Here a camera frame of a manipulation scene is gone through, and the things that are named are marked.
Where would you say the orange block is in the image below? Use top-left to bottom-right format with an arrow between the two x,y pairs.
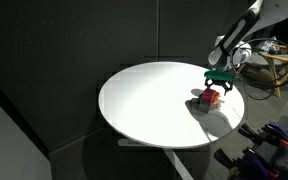
211,92 -> 220,104

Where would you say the blue orange spring clamp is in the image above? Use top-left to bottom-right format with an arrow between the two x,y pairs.
238,122 -> 288,147

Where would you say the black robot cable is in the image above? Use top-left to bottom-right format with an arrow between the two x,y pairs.
231,37 -> 288,101

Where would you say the black gripper green mount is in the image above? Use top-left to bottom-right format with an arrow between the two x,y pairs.
204,70 -> 234,94

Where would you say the wooden chair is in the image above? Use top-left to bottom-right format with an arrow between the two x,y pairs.
237,45 -> 288,98

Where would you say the clear plastic bag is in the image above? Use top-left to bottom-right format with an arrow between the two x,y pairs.
260,40 -> 280,54

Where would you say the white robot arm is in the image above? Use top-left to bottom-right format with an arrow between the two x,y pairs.
204,0 -> 288,92

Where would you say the pink block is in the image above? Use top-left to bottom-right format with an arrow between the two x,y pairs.
202,88 -> 217,103

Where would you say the white round table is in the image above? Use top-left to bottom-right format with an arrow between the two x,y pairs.
98,62 -> 244,180

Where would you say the grey block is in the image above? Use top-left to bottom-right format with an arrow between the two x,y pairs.
198,103 -> 217,113

